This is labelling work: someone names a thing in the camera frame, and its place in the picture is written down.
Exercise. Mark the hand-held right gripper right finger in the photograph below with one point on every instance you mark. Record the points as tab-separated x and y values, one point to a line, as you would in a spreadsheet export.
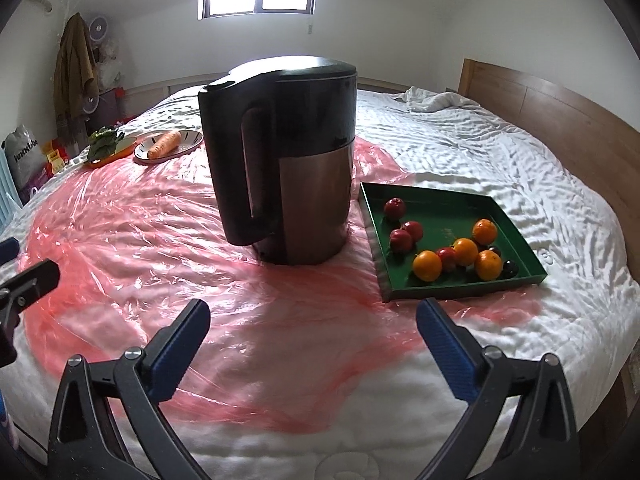
450	355

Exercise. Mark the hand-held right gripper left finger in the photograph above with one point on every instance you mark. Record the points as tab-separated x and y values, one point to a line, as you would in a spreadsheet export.
180	345

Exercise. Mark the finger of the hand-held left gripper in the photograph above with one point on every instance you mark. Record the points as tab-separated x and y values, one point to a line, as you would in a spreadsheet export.
7	250
30	277

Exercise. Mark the orange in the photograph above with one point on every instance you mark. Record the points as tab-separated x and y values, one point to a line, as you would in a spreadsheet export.
488	265
484	231
427	265
465	251

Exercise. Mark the red apple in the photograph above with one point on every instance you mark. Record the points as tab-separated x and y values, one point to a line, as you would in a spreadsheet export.
401	241
415	227
447	255
394	206

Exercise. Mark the dark plum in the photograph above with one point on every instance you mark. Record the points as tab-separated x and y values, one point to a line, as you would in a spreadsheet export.
495	251
510	268

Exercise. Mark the green tray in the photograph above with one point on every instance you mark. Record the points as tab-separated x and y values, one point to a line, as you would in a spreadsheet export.
440	215

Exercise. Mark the light blue suitcase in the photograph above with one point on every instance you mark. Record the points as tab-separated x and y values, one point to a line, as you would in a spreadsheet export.
4	195

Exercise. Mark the grey printed bag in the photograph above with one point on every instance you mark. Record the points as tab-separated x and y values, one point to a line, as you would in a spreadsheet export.
25	157

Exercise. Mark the red plastic sheet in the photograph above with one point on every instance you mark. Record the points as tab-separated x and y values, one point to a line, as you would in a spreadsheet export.
125	240

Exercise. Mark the yellow and red boxes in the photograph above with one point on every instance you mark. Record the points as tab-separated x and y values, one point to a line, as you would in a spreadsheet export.
52	157

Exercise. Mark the green leafy vegetable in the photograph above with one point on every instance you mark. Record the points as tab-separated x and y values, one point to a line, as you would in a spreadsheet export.
105	140

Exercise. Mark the orange plate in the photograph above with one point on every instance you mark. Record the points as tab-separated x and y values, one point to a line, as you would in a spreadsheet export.
120	152

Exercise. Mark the white fan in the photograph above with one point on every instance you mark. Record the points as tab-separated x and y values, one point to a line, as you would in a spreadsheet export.
97	27
91	102

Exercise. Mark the purple bin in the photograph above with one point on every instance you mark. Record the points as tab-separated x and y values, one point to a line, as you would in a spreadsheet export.
107	107

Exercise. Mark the carrot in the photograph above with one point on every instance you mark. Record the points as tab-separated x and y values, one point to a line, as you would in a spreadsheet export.
164	144

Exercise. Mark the brown coat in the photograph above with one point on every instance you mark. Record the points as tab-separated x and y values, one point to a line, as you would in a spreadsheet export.
75	70

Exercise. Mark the clear plastic bags bundle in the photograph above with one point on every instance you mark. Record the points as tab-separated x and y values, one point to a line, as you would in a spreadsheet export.
110	65

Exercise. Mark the black and steel kettle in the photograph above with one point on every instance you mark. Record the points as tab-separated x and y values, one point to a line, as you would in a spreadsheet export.
300	160

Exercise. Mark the crumpled white cloth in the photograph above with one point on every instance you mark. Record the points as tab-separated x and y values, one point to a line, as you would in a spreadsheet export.
430	97

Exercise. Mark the wooden headboard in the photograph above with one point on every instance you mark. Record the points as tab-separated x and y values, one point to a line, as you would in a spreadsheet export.
575	110

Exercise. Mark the white wall pipe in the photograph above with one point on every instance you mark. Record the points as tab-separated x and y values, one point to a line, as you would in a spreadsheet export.
40	2

